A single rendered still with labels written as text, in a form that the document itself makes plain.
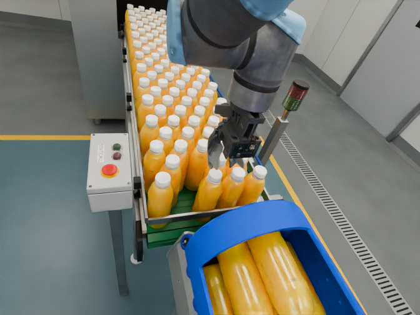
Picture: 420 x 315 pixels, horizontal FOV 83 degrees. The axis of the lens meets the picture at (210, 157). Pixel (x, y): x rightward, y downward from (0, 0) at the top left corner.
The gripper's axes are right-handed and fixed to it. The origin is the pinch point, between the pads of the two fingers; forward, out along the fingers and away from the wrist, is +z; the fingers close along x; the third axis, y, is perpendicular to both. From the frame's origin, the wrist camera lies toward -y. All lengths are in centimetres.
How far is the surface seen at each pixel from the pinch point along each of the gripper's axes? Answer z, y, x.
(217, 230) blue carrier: -4.3, 20.8, -8.6
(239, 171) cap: 4.4, -0.1, 6.9
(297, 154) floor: 114, -111, 162
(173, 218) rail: 17.7, 4.5, -11.5
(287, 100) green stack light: -4.1, -25.6, 34.4
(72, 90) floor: 115, -224, -73
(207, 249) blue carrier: -1.8, 22.9, -10.6
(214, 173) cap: 4.4, -0.1, -0.8
